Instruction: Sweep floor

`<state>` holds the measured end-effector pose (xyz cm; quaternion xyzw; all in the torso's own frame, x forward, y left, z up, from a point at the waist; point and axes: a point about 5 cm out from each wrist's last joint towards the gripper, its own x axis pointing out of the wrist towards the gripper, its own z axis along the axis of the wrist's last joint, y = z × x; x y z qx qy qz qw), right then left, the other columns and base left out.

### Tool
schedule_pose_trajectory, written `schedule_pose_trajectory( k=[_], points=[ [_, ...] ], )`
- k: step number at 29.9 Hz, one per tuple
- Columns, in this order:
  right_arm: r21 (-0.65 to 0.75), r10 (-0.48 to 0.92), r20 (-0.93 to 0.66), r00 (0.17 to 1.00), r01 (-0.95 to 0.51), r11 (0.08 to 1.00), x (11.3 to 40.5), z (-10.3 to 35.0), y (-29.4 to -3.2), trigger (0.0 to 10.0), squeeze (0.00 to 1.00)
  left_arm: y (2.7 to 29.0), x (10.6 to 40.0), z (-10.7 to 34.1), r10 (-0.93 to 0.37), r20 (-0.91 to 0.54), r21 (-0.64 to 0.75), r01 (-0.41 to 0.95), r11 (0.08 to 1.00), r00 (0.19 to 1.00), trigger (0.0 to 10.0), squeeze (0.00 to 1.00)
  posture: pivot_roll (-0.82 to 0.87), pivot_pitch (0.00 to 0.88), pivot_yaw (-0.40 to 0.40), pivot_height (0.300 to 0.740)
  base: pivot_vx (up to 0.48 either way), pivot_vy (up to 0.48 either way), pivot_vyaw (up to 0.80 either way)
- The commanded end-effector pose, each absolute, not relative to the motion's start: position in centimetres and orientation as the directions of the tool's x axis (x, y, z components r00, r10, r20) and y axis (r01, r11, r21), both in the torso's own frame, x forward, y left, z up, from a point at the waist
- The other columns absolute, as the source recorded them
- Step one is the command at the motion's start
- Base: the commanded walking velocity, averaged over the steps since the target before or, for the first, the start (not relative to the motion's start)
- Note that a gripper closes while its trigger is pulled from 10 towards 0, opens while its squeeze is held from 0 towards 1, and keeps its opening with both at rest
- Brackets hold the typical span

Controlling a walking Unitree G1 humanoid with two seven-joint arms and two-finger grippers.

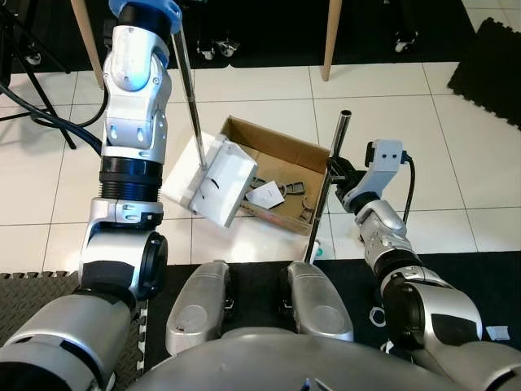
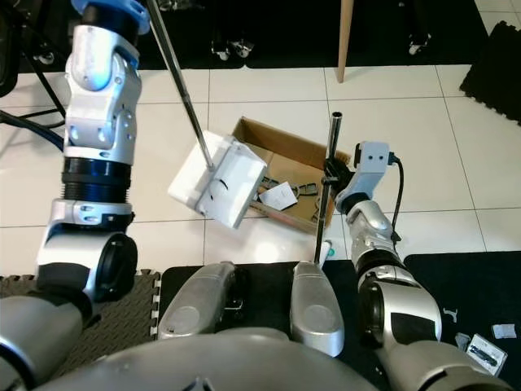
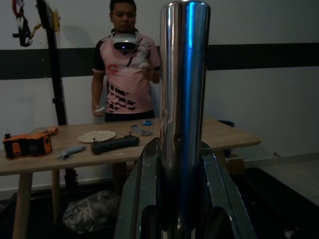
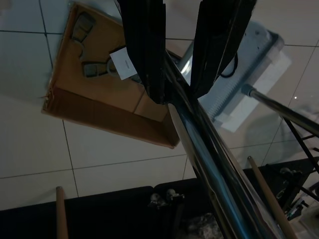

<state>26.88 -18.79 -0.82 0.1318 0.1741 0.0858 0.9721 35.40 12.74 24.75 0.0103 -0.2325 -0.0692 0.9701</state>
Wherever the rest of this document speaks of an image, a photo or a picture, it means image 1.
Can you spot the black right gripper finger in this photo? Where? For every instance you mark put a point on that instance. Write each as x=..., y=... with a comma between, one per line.
x=337, y=163
x=336, y=177

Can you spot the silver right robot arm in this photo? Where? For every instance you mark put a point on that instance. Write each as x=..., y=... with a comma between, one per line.
x=431, y=309

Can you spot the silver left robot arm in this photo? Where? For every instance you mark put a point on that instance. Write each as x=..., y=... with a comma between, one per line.
x=134, y=122

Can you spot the large black floor mat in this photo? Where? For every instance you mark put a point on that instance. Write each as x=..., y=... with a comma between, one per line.
x=269, y=32

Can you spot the brown cardboard box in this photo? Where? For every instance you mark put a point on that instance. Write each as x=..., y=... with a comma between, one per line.
x=277, y=142

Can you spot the white paper sheet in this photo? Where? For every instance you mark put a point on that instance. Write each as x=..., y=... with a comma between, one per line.
x=264, y=195

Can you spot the teal bottle cap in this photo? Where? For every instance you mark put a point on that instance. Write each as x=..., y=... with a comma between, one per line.
x=318, y=254

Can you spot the wooden furniture leg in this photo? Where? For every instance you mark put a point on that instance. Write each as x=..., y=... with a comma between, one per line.
x=331, y=41
x=88, y=45

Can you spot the silver right robot leg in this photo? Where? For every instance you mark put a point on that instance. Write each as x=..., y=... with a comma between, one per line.
x=319, y=301

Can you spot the silver robot leg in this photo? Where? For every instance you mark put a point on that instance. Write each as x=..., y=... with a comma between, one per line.
x=319, y=301
x=199, y=305

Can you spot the black caster wheel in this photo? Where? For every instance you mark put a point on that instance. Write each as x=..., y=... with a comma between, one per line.
x=405, y=42
x=218, y=49

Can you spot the small black puzzle mat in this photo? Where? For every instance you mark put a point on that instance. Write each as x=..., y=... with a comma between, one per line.
x=496, y=73

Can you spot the silver left robot leg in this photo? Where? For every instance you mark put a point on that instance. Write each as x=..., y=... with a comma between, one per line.
x=199, y=305

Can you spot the grey robot torso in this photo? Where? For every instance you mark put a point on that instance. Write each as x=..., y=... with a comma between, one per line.
x=301, y=366

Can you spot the small white paper scrap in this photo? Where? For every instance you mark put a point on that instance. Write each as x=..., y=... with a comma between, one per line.
x=497, y=332

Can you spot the black stand legs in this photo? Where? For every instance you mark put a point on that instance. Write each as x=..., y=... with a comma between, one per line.
x=28, y=57

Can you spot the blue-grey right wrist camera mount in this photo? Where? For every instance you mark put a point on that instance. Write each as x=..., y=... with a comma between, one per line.
x=387, y=155

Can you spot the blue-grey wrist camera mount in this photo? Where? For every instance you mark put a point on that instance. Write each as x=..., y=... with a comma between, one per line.
x=387, y=155
x=171, y=12

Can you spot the black metal bracket scrap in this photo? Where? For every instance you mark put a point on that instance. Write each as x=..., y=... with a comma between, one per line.
x=297, y=195

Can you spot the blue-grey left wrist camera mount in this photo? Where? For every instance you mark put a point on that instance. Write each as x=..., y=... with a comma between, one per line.
x=171, y=12

